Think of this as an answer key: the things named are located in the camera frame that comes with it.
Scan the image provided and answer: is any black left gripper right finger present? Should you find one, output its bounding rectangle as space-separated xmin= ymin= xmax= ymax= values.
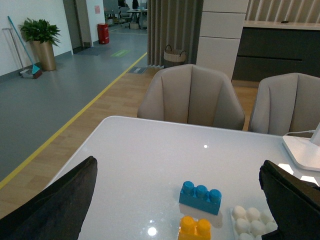
xmin=259 ymin=160 xmax=320 ymax=240

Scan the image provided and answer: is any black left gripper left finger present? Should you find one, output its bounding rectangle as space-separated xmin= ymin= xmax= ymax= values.
xmin=0 ymin=156 xmax=98 ymax=240

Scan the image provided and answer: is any yellow toy block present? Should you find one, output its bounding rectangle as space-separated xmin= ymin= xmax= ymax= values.
xmin=178 ymin=215 xmax=211 ymax=240

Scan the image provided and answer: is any blue toy block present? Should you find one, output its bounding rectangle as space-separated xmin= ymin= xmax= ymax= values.
xmin=179 ymin=181 xmax=222 ymax=216

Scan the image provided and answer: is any white desk lamp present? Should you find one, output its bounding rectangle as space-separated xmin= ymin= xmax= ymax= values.
xmin=282 ymin=124 xmax=320 ymax=172

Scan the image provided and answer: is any beige chair right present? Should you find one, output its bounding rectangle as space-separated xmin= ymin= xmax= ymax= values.
xmin=248 ymin=73 xmax=320 ymax=138

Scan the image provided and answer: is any beige chair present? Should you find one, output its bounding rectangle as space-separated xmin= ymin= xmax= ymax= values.
xmin=137 ymin=64 xmax=245 ymax=130
xmin=248 ymin=73 xmax=320 ymax=138

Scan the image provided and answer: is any teal broom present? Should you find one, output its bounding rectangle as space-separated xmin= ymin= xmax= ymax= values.
xmin=7 ymin=16 xmax=43 ymax=79

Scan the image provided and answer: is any grey dustpan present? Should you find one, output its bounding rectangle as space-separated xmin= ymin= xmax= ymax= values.
xmin=2 ymin=28 xmax=34 ymax=79

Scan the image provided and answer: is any beige chair left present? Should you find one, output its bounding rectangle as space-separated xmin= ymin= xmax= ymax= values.
xmin=137 ymin=64 xmax=245 ymax=130

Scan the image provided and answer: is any dark kitchen counter cabinet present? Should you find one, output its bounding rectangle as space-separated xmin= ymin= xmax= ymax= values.
xmin=232 ymin=26 xmax=320 ymax=82

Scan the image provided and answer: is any potted green plant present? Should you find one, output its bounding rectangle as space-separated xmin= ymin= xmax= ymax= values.
xmin=20 ymin=18 xmax=60 ymax=72

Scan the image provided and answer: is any red cabinet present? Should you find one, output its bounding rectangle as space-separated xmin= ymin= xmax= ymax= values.
xmin=97 ymin=23 xmax=110 ymax=45

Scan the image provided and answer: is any woven laundry basket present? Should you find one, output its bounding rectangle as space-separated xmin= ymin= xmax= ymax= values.
xmin=163 ymin=44 xmax=187 ymax=68

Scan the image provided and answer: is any white lamp cable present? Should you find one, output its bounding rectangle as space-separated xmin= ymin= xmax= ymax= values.
xmin=284 ymin=129 xmax=316 ymax=137

